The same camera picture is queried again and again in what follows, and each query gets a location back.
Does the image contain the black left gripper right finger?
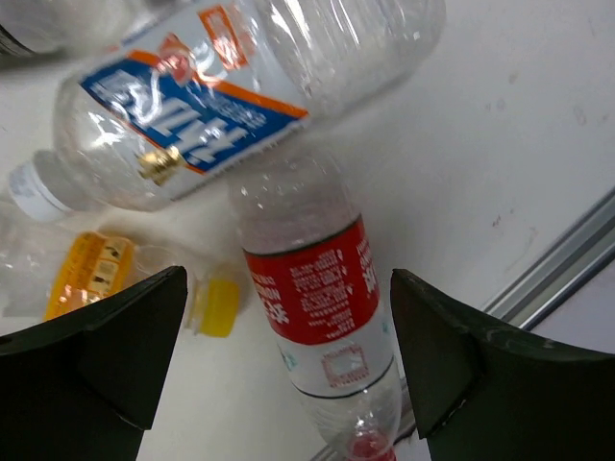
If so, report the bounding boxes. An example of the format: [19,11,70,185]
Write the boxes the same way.
[390,269,614,460]

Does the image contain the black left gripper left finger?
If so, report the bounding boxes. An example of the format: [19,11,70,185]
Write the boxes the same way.
[1,266,187,460]

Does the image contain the clear bottle yellow cap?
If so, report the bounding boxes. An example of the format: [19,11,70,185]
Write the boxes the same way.
[1,202,245,337]

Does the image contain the clear bottle red label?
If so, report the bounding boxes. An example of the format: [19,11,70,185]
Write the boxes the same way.
[229,149,402,460]

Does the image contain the clear bottle blue label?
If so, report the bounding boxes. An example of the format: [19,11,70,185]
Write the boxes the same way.
[8,1,446,222]

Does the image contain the clear bottle black label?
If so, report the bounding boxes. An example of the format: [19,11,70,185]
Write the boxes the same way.
[1,0,142,59]

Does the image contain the aluminium table edge rail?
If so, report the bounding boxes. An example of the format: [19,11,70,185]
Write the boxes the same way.
[311,184,615,461]

